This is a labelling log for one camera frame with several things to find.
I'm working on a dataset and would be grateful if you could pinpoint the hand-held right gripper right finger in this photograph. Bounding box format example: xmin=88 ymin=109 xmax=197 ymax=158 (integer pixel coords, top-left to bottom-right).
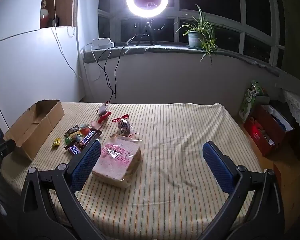
xmin=197 ymin=141 xmax=285 ymax=240

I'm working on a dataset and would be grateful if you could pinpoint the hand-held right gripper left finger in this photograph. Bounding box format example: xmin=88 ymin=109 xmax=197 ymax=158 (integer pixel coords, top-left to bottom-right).
xmin=16 ymin=139 xmax=108 ymax=240

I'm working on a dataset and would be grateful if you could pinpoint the sliced bread bag pink print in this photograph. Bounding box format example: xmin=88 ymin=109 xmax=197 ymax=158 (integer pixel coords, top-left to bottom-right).
xmin=92 ymin=134 xmax=143 ymax=188

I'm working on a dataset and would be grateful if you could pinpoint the dark snack bag red tie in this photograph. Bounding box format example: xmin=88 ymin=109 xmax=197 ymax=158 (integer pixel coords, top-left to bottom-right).
xmin=112 ymin=114 xmax=140 ymax=137

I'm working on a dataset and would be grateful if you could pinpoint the dark chocolate bar wrapper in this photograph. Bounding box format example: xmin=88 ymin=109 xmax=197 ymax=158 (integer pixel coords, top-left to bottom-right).
xmin=79 ymin=129 xmax=103 ymax=148
xmin=65 ymin=142 xmax=82 ymax=157

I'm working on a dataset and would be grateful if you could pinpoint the green candy packet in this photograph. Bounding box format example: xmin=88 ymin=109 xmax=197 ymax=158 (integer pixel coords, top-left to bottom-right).
xmin=64 ymin=133 xmax=83 ymax=145

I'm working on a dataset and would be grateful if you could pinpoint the striped beige blanket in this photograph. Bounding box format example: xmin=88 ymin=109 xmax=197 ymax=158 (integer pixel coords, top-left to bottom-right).
xmin=1 ymin=102 xmax=264 ymax=240

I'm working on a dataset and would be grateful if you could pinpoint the red cardboard box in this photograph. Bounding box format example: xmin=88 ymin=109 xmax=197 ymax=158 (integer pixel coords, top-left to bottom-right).
xmin=243 ymin=104 xmax=295 ymax=158

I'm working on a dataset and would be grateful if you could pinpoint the red and clear wrapper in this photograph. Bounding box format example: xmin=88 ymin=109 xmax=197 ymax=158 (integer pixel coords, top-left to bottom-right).
xmin=97 ymin=102 xmax=112 ymax=124

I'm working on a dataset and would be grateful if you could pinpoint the green snack bag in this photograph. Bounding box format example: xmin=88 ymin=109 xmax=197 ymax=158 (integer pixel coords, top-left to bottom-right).
xmin=239 ymin=80 xmax=266 ymax=120

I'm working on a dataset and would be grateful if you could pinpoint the white wardrobe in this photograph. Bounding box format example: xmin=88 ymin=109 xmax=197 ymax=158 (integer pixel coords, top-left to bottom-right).
xmin=0 ymin=0 xmax=83 ymax=140

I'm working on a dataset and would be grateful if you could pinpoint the white lace cloth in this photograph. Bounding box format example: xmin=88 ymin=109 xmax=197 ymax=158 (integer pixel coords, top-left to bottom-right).
xmin=282 ymin=89 xmax=300 ymax=140

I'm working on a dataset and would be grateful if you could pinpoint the white power strip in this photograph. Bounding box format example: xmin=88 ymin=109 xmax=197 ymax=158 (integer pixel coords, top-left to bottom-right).
xmin=91 ymin=38 xmax=115 ymax=49

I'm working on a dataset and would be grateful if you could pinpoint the red and white vase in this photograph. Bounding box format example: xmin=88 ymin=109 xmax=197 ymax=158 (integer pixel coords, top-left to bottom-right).
xmin=40 ymin=9 xmax=49 ymax=28

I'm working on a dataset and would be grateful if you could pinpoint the grey stone windowsill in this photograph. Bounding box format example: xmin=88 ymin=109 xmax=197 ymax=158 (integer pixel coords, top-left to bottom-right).
xmin=83 ymin=43 xmax=287 ymax=78

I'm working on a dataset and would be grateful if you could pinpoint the potted spider plant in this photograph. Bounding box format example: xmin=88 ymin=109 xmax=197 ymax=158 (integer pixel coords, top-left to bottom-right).
xmin=174 ymin=4 xmax=219 ymax=66

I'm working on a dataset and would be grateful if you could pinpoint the small black tripod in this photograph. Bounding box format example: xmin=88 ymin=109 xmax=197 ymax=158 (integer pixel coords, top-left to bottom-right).
xmin=136 ymin=17 xmax=158 ymax=46

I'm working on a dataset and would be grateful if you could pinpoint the wooden shelf niche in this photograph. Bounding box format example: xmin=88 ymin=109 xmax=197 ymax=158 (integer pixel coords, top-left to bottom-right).
xmin=39 ymin=0 xmax=76 ymax=29

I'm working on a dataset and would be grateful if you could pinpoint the thin dark cable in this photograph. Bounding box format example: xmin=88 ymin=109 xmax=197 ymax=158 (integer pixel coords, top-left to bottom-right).
xmin=97 ymin=33 xmax=151 ymax=103

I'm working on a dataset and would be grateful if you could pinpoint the white cable loop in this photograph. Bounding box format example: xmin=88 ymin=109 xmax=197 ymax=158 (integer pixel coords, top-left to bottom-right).
xmin=79 ymin=43 xmax=101 ymax=82

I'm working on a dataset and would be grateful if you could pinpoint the long white hanging cable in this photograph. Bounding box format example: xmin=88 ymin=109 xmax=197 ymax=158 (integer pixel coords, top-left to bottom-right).
xmin=51 ymin=0 xmax=78 ymax=78

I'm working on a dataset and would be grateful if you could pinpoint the white window frame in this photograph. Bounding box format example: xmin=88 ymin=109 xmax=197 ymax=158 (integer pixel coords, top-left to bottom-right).
xmin=97 ymin=0 xmax=292 ymax=71

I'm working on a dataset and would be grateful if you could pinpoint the round ring light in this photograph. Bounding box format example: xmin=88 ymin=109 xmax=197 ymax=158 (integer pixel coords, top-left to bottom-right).
xmin=126 ymin=0 xmax=169 ymax=18

